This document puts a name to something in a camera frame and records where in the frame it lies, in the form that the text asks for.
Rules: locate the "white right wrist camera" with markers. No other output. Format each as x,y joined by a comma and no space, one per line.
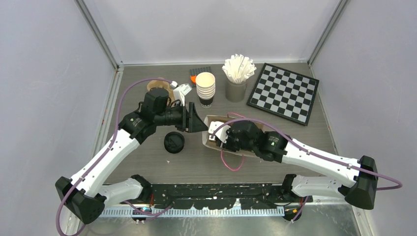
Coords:
215,133

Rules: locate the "orange curved toy piece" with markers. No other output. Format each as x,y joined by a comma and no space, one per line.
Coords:
193,79

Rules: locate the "white paper-wrapped straws bundle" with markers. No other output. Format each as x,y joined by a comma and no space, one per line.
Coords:
238,68

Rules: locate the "stack of black cup lids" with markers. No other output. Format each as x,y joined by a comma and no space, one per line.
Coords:
174,142

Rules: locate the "yellow pink paper bag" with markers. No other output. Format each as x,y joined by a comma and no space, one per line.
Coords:
218,146

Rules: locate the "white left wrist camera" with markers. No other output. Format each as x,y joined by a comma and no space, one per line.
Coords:
180,92

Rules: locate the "black white checkerboard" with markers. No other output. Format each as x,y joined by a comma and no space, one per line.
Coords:
284,93

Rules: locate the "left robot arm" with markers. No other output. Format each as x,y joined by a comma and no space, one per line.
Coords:
85,194

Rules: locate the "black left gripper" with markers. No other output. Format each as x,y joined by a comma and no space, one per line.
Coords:
191,121

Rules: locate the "brown pulp cup carrier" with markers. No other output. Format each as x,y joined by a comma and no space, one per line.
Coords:
161,84

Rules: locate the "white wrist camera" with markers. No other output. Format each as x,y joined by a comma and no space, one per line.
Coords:
215,133
180,92

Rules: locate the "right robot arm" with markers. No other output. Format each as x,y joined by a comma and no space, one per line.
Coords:
340,177

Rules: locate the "stack of paper cups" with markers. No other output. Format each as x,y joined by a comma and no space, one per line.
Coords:
205,86

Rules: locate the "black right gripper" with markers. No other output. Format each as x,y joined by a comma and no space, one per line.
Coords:
229,132

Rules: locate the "small dark mat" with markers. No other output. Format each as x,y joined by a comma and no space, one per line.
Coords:
196,71

